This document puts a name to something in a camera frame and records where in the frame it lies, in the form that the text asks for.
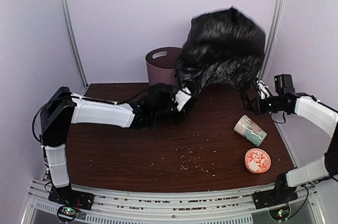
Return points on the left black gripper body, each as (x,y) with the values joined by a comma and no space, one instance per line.
(162,113)

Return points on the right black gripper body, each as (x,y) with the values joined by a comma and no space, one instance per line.
(277,104)

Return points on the mauve plastic trash bin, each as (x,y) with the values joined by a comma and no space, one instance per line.
(160,64)

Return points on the floral ceramic mug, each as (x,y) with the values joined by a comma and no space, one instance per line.
(249,130)

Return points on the black plastic trash bag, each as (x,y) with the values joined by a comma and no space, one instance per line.
(222,47)

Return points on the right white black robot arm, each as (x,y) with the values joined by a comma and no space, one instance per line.
(309,108)

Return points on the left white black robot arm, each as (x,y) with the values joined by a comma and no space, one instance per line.
(66,108)

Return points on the orange patterned ceramic bowl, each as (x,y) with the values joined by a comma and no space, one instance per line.
(257,161)

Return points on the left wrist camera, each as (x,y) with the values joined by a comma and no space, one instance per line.
(182,97)

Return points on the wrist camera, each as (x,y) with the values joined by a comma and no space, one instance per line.
(182,97)
(262,89)

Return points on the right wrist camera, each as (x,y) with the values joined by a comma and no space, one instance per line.
(262,89)

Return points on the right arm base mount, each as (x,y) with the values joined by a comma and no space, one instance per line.
(278,207)

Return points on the right aluminium frame post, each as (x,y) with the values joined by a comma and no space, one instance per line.
(272,38)

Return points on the aluminium frame post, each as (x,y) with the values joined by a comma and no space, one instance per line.
(73,44)
(272,38)

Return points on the aluminium front rail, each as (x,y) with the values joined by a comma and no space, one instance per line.
(227,206)

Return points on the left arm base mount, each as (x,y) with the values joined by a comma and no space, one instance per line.
(72,202)

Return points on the left aluminium frame post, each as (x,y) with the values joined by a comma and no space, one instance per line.
(73,44)

